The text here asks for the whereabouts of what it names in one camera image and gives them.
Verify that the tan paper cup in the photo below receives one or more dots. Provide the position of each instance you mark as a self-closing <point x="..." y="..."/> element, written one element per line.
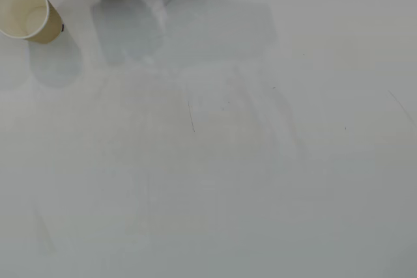
<point x="19" y="8"/>

